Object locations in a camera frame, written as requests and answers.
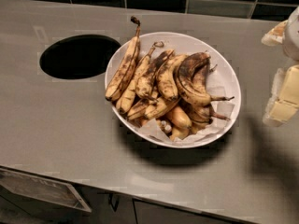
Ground white paper liner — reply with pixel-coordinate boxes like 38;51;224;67
135;67;241;148

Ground dark spotted banana middle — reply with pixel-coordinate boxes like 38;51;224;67
135;49;174;99

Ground short spotted banana centre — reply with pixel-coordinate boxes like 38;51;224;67
156;54;188;101

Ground long spotted banana far left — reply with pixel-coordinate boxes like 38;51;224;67
106;16;141;102

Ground round black counter hole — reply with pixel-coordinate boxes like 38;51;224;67
39;35;121;79

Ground framed paper sign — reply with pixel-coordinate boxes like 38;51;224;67
0;168;92;213

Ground white oval bowl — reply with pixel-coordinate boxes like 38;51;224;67
112;32;241;148

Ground black cabinet handle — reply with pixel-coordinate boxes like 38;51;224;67
108;193;120;212

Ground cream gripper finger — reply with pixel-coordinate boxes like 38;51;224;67
263;64;299;127
261;21;288;47

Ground dark banana lower right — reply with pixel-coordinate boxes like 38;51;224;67
181;103;230;123

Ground lower small spotted banana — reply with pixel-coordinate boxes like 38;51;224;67
127;96;179;120

